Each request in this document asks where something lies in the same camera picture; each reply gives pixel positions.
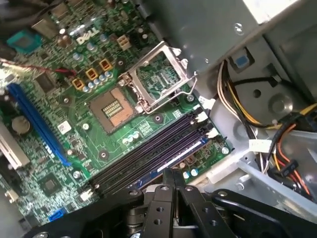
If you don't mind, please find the black open PC case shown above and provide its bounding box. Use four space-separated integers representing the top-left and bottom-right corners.
0 0 317 225

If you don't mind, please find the white expansion slot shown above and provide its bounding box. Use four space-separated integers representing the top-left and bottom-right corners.
0 121 30 171

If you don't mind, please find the metal socket cover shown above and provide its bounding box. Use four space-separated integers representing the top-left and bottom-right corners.
118 41 198 114

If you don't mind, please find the blue expansion slot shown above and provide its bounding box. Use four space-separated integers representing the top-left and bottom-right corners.
6 83 72 167

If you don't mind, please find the black RAM slot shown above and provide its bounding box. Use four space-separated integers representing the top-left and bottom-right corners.
108 128 220 199
99 122 213 196
84 111 209 201
88 109 200 186

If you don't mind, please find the teal board connector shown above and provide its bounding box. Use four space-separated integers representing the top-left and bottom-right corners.
6 29 43 55

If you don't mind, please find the silver coin cell battery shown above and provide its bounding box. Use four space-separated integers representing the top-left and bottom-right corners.
11 116 32 134

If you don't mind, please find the green Dell motherboard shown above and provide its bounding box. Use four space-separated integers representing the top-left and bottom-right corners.
0 0 235 229

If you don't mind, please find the blue board data port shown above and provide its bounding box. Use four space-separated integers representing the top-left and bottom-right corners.
48 208 67 223

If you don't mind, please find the CPU socket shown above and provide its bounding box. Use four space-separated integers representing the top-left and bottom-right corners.
85 86 138 134

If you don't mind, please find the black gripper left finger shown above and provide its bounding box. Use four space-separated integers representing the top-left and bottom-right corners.
24 168 177 238

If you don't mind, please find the white board power socket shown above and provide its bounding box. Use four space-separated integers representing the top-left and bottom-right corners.
116 34 132 52

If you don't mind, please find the orange power wire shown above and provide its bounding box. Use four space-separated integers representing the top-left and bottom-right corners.
271 122 314 199

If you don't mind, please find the red and black wire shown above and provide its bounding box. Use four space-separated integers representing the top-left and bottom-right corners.
0 58 78 77

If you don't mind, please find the blue RAM stick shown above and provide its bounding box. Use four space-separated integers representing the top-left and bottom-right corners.
131 137 210 190

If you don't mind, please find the small blue plastic clip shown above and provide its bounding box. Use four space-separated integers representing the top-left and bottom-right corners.
234 53 250 69

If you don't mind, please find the yellow white black wire bundle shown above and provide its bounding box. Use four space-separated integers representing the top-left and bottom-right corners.
216 60 317 131

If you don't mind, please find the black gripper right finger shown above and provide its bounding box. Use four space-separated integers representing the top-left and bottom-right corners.
174 171 317 238

